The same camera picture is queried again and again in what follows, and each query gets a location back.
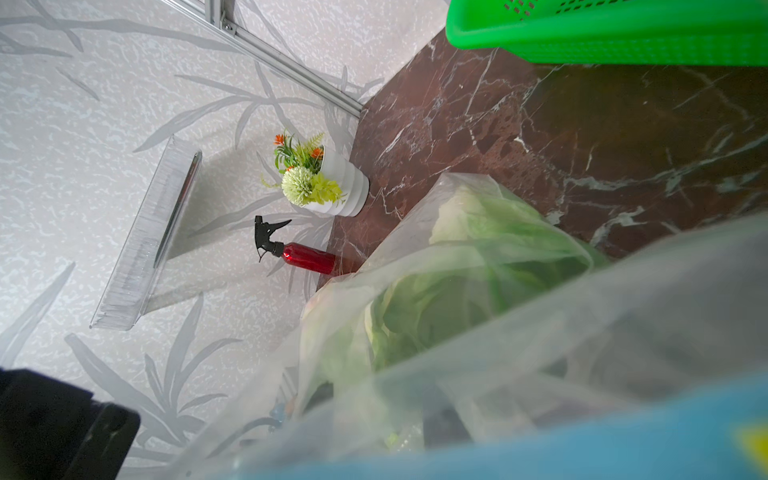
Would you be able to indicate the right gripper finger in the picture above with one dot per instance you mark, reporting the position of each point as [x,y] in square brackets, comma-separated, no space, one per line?
[54,430]

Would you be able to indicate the chinese cabbage front one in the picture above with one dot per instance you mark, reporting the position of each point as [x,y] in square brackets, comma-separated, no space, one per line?
[356,329]

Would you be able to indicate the blue-zip clear bag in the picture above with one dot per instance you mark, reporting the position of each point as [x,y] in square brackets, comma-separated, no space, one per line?
[681,313]

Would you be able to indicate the chinese cabbage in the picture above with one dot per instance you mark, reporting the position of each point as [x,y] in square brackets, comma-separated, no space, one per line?
[511,231]

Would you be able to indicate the red spray bottle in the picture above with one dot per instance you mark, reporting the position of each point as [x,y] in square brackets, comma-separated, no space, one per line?
[293,254]

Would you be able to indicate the white pot artificial flowers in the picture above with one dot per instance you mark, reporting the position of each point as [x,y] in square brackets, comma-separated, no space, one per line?
[315,177]

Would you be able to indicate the green plastic basket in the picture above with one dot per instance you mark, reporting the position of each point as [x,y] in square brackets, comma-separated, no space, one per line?
[636,32]

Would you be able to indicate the clear acrylic wall shelf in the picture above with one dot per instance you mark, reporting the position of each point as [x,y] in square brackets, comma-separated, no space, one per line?
[142,258]

